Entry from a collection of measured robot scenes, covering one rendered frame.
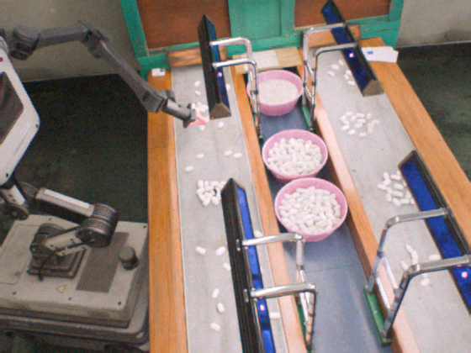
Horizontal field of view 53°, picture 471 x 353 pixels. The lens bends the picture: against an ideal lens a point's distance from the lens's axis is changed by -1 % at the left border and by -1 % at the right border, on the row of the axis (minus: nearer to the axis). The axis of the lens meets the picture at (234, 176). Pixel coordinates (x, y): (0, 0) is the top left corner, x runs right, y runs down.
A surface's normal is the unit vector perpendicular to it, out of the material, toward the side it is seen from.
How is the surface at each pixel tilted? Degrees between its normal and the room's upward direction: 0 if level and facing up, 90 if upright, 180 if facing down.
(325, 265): 0
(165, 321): 0
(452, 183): 0
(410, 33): 90
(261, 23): 90
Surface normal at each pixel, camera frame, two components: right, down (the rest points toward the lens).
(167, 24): 0.13, 0.74
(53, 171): -0.09, -0.66
